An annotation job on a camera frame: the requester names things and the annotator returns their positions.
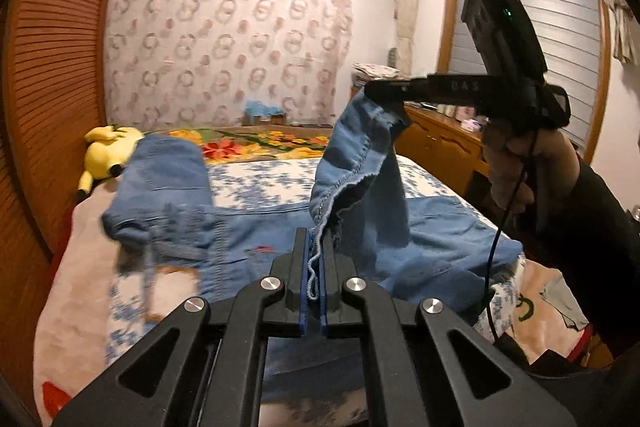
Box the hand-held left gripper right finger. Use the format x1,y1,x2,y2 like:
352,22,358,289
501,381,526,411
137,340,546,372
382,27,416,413
320,238,577,427

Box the person's right hand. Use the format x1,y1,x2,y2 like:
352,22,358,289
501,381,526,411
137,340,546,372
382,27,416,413
482,122,583,212

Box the circle print curtain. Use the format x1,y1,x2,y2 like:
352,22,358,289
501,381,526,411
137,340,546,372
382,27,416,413
105,0,353,132

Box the hanging pale cloth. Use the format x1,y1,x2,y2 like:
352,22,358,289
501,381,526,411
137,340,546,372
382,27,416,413
604,0,638,64

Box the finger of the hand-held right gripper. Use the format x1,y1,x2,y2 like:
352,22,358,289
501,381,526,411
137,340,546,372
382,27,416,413
364,76,481,106

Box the blue floral bed sheet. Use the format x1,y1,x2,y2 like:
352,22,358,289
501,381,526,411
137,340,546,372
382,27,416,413
105,154,521,408

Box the cream printed blanket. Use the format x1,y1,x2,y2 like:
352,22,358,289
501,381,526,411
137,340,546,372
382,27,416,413
37,187,613,427

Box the wooden louvered wardrobe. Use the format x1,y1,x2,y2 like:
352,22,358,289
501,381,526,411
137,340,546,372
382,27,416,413
0,0,133,408

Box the floral printed cloth stack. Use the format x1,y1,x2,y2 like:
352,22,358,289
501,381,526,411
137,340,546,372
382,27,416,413
352,63,401,88

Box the cardboard box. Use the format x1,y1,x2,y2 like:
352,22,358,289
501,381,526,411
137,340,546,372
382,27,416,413
244,111,288,126

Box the colourful flower blanket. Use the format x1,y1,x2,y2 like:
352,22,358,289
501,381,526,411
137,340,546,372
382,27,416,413
165,127,333,165

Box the blue cloth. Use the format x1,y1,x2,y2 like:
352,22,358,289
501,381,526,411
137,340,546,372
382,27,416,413
245,101,283,116

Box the black cable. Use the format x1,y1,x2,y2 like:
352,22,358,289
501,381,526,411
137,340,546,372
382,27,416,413
482,132,541,348

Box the wooden side cabinet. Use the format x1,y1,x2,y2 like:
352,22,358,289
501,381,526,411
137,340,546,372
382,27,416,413
395,102,493,202

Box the person's right forearm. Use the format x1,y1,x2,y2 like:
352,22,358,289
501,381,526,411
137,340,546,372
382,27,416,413
520,154,640,358

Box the beige lace curtain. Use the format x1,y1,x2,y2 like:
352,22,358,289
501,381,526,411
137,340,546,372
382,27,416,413
392,0,421,72

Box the person's dark clothing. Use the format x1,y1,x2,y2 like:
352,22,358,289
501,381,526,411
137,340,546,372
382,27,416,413
495,332,640,427

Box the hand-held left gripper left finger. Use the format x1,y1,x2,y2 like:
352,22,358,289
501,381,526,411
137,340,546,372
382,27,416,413
50,227,308,427

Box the yellow plush toy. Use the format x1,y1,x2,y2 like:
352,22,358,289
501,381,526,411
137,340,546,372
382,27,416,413
75,124,146,202

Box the blue denim pants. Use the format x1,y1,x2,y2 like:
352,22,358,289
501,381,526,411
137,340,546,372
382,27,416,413
102,92,526,303

